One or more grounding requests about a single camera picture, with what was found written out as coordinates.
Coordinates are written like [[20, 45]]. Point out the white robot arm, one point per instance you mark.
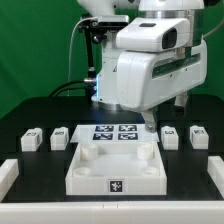
[[106, 80]]

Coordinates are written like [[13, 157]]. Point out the white front fence wall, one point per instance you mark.
[[152, 212]]

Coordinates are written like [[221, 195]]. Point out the black camera stand pole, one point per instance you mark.
[[91, 67]]

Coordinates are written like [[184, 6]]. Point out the white fence block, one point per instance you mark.
[[9, 171], [216, 171]]

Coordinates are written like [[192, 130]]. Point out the white left fence block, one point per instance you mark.
[[9, 171]]

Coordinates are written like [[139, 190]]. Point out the white marker sheet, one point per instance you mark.
[[113, 133]]

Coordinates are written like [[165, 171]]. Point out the black camera on stand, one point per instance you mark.
[[104, 23]]

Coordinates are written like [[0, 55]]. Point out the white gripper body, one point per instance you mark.
[[150, 70]]

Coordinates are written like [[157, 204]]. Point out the white square tabletop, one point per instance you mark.
[[115, 169]]

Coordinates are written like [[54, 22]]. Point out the white right fence block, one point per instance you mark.
[[216, 171]]

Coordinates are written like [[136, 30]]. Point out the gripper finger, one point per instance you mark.
[[181, 100], [150, 122]]

